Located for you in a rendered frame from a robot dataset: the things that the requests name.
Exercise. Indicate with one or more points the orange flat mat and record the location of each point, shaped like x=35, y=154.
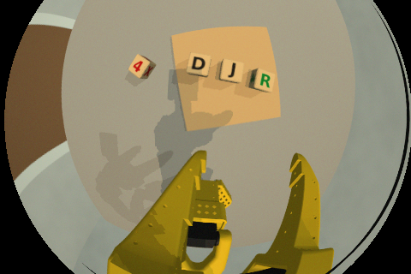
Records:
x=208, y=102

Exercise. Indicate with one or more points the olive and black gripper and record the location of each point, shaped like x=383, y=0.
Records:
x=158, y=243

